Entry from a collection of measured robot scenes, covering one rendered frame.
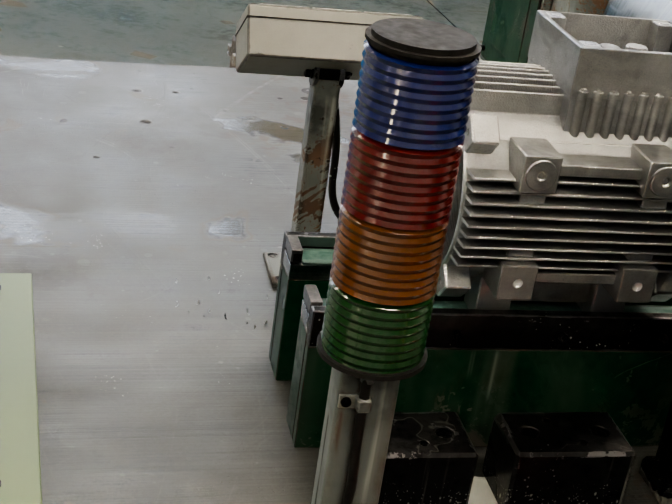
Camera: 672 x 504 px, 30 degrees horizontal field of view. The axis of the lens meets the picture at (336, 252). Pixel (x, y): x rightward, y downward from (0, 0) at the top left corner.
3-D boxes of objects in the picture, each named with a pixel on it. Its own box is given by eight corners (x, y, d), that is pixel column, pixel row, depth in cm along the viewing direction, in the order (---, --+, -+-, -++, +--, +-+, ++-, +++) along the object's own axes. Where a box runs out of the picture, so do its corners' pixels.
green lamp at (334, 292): (409, 325, 75) (421, 258, 73) (435, 379, 70) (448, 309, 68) (311, 324, 74) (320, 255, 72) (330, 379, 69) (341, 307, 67)
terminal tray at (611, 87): (649, 100, 108) (669, 19, 105) (704, 147, 99) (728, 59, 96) (518, 92, 105) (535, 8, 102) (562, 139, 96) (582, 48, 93)
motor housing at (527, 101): (592, 238, 118) (639, 44, 110) (678, 341, 102) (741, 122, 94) (388, 230, 114) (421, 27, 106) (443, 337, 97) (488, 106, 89)
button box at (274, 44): (403, 84, 126) (403, 32, 126) (424, 67, 119) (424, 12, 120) (234, 73, 122) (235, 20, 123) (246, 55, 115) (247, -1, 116)
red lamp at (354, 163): (433, 188, 71) (447, 114, 69) (463, 234, 66) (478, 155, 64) (330, 183, 70) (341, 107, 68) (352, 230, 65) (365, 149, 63)
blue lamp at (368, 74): (447, 114, 69) (461, 35, 67) (478, 155, 64) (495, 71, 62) (341, 107, 68) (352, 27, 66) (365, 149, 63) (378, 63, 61)
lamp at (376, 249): (421, 258, 73) (433, 188, 71) (448, 309, 68) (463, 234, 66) (320, 255, 72) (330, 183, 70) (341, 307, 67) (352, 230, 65)
